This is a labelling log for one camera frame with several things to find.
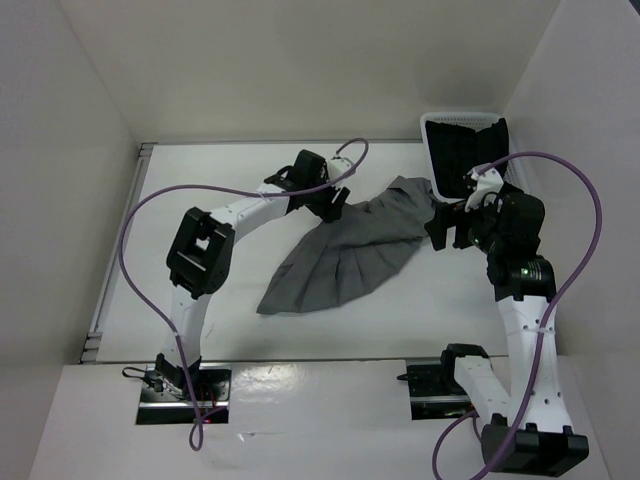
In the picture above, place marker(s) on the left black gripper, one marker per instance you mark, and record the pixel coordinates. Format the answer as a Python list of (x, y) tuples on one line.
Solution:
[(336, 207)]

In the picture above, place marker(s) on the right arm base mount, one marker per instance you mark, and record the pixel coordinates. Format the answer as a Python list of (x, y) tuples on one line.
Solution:
[(431, 395)]

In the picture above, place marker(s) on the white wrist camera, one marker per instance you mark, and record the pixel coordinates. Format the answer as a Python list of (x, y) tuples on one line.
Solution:
[(339, 168), (484, 181)]

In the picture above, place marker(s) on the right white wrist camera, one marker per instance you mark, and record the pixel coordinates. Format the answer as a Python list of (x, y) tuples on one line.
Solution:
[(484, 181)]

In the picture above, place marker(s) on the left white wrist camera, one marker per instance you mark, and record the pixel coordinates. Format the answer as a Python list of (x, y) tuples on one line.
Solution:
[(339, 168)]

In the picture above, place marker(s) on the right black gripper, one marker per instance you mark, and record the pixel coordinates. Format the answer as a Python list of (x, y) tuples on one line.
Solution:
[(445, 217)]

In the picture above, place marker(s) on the black skirt in basket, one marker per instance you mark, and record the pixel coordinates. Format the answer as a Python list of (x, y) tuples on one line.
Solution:
[(455, 150)]

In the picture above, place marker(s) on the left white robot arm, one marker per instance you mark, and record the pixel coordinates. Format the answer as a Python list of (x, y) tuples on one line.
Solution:
[(199, 258)]

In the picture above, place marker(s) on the grey pleated skirt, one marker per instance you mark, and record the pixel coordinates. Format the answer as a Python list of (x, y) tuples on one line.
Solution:
[(345, 260)]

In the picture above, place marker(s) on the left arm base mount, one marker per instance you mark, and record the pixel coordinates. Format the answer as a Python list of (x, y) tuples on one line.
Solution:
[(159, 404)]

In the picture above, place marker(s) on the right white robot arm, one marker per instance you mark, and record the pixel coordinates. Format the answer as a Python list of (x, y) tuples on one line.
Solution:
[(526, 428)]

